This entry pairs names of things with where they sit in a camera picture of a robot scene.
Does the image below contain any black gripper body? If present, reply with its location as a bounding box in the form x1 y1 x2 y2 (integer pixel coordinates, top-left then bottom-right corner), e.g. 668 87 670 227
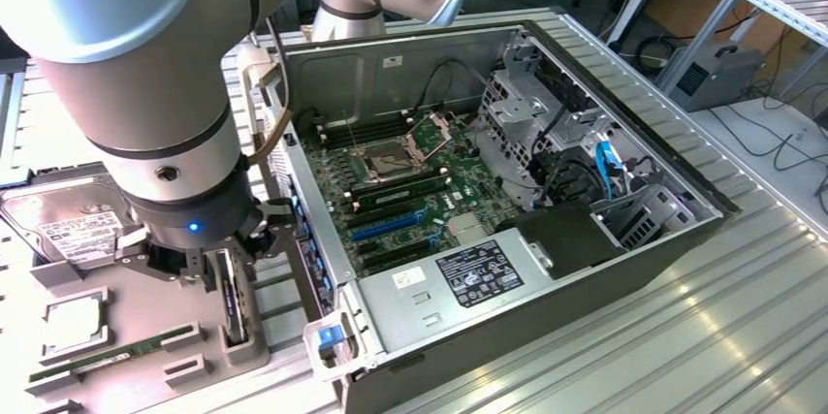
118 154 264 251

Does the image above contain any black graphics card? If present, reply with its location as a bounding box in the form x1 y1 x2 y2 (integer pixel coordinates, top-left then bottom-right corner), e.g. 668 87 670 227
212 247 254 343

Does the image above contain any grey parts rack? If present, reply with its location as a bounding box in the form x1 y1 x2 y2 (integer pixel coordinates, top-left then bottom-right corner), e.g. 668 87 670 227
18 219 273 414

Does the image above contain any blue expansion slot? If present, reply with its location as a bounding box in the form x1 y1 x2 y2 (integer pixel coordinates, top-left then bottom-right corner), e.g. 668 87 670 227
348 207 428 241

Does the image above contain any silver hard disk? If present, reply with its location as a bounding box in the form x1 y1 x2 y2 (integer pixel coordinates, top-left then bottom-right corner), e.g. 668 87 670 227
0 175 148 271

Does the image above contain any silver CPU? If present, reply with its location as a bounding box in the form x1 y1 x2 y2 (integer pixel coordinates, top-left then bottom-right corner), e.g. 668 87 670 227
41 294 109 355

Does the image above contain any black expansion slot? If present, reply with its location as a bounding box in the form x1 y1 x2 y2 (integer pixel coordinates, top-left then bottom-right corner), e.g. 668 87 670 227
360 243 440 275
357 233 433 261

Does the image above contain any green RAM stick on rack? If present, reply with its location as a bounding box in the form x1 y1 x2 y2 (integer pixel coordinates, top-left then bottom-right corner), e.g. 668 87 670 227
28 330 188 382

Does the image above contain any green RAM stick in board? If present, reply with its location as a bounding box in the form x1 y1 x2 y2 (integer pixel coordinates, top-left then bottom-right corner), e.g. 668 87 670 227
353 175 449 207

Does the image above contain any CPU socket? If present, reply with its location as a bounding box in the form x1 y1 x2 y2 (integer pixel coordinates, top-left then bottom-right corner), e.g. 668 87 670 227
352 143 440 188

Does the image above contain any blue case latch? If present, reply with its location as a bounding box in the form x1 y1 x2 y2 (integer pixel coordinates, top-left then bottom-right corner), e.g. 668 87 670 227
313 326 345 353

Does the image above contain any thin locking lever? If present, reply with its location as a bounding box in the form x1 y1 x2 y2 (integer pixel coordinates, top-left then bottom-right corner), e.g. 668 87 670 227
348 110 364 153

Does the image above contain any black RAM slot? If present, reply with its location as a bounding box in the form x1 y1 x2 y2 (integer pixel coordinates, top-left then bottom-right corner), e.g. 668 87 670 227
320 125 422 150
314 114 418 138

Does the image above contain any blue disk carrier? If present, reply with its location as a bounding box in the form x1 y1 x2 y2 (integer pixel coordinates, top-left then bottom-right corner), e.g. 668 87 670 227
0 166 34 190

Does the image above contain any silver power supply with label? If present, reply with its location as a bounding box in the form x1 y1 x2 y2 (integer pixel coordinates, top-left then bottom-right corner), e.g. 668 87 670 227
353 227 560 358

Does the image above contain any silver chipset heatsink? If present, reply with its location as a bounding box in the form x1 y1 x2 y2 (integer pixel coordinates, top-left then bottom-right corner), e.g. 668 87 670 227
444 213 494 241

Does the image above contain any green motherboard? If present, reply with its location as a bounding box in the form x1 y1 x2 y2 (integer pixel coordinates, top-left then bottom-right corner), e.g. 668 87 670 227
293 108 529 279

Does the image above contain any open black PC case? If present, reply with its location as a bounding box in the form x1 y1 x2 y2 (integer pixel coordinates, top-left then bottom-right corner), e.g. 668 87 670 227
241 19 744 414

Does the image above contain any silver drive cage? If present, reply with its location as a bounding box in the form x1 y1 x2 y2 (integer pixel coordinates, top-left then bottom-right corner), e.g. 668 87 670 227
476 29 626 207

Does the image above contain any black plastic shroud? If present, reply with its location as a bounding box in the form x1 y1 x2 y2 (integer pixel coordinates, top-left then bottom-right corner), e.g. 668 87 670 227
513 202 630 282

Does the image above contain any silver disk bay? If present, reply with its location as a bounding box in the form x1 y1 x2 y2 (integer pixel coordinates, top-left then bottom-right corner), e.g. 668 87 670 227
590 184 706 251

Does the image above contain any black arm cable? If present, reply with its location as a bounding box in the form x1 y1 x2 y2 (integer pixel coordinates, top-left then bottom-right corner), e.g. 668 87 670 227
248 15 294 166

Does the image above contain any black wire bundle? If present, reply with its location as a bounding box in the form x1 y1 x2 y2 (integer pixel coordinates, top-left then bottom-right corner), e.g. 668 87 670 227
533 144 613 209

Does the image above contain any blue wire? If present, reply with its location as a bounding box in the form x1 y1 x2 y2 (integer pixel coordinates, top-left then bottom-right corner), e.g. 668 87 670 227
592 140 626 202

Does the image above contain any black cable coil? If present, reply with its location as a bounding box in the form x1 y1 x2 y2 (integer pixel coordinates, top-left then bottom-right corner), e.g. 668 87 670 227
634 34 676 72

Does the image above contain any grey appliance with handle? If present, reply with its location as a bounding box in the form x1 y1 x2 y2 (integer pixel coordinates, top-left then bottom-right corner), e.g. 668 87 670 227
664 43 769 113

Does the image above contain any black floor cable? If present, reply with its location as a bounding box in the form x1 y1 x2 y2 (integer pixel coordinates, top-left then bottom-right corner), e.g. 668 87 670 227
705 104 810 159
762 131 828 178

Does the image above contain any aluminium frame table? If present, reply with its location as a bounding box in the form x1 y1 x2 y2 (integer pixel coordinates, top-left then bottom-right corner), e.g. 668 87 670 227
658 0 828 100

